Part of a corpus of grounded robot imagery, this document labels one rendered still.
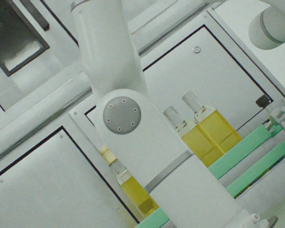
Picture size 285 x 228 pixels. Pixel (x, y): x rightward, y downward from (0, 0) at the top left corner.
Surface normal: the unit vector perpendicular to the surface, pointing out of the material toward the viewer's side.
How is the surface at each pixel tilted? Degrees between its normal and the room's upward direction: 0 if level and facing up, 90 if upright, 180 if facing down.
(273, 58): 90
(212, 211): 93
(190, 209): 94
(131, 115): 102
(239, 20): 90
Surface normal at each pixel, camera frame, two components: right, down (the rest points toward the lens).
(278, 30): -0.51, 0.70
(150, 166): -0.32, 0.12
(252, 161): 0.02, -0.29
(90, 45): -0.51, 0.00
